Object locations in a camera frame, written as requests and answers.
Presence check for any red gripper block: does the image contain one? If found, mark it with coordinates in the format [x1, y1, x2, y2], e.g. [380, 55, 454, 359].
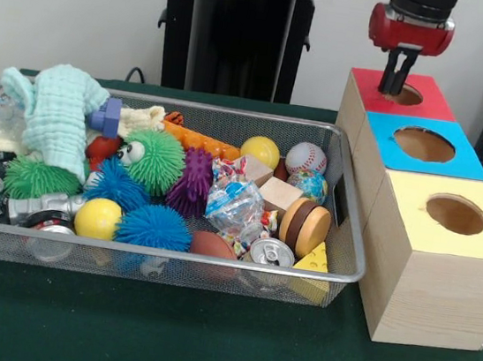
[359, 0, 459, 103]

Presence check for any purple plastic toy piece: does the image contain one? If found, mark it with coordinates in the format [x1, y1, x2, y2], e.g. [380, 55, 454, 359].
[83, 94, 125, 141]

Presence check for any mint green waffle cloth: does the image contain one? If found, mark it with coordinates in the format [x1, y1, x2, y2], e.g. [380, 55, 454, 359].
[0, 55, 115, 188]

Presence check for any wooden box with three holes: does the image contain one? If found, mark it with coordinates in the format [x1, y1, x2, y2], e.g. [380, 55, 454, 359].
[308, 64, 483, 356]

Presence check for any shallow clear mesh bin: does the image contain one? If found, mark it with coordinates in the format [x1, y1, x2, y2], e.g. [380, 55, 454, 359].
[0, 71, 387, 314]

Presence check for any globe print ball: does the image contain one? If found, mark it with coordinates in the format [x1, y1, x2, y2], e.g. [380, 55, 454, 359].
[285, 167, 333, 207]

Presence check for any wooden burger toy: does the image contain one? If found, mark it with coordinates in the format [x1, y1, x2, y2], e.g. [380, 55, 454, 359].
[276, 193, 335, 262]

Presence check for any yellow cheese wedge toy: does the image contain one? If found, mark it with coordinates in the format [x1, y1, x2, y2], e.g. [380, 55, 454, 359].
[287, 237, 336, 307]

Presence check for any silver drink can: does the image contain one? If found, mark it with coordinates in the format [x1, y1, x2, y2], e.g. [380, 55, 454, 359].
[246, 233, 298, 269]

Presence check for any blue spiky ball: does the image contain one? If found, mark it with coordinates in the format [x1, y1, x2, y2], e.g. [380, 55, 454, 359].
[112, 199, 197, 254]

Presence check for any dark green tablecloth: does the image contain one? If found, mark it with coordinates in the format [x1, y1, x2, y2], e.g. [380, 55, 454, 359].
[0, 64, 483, 361]

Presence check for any black looped cable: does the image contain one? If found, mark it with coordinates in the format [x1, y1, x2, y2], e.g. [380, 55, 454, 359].
[124, 65, 149, 85]

